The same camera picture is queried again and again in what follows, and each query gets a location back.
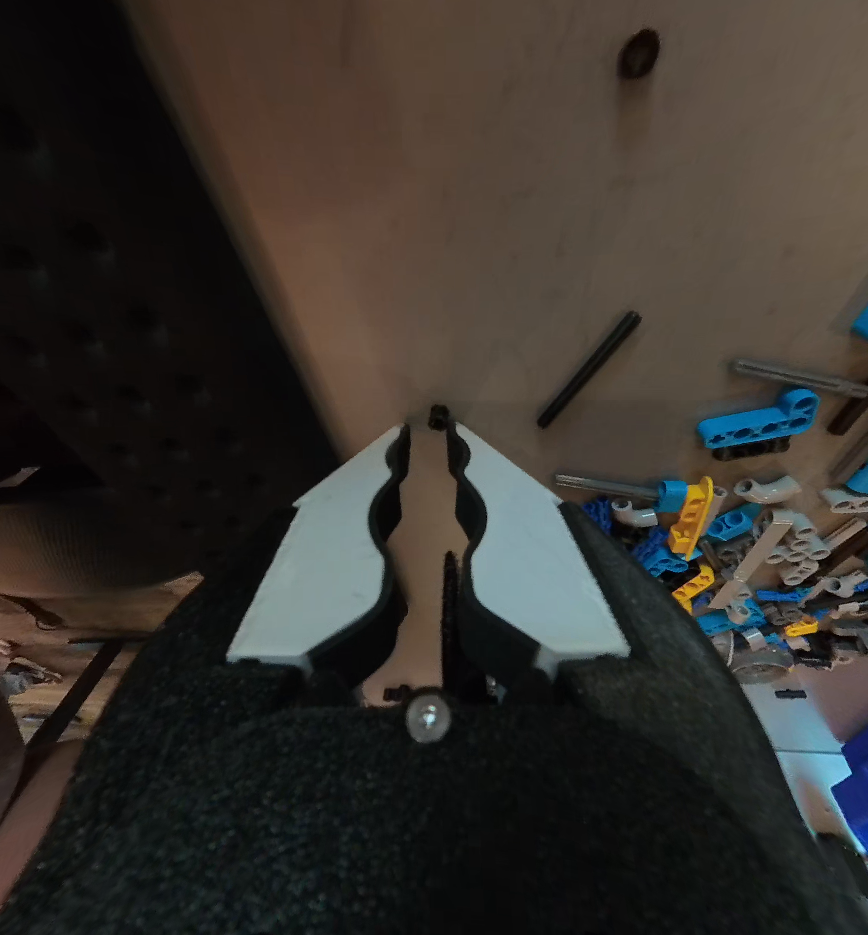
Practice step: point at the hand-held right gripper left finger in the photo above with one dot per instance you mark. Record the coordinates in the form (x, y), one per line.
(309, 577)

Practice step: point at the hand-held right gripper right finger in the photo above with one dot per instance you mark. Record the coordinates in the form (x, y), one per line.
(543, 577)

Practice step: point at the small black connector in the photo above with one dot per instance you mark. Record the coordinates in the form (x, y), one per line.
(439, 415)

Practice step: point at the pile of small building bricks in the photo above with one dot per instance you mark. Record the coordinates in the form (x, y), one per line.
(770, 555)

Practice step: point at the grey desk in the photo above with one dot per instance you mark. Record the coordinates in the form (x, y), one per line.
(477, 182)

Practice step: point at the black axle rod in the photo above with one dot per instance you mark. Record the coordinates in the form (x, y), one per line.
(587, 369)

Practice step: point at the black perforated chair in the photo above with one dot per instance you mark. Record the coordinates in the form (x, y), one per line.
(76, 292)

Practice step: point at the small black wheel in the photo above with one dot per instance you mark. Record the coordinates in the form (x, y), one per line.
(638, 55)

